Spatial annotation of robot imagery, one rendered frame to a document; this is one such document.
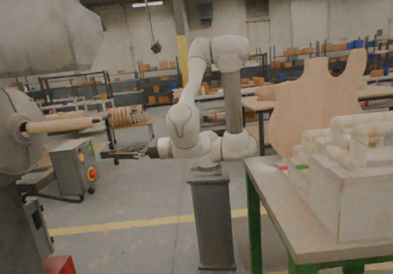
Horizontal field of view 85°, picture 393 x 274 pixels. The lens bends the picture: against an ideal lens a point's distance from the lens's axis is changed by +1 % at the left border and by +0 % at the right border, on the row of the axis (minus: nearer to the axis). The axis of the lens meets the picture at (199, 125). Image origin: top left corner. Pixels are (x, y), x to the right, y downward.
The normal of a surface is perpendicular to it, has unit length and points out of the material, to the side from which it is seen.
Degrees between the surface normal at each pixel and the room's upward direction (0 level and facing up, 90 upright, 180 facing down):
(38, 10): 90
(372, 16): 90
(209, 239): 90
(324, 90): 90
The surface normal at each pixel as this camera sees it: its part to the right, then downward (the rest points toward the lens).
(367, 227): -0.01, 0.24
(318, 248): -0.11, -0.97
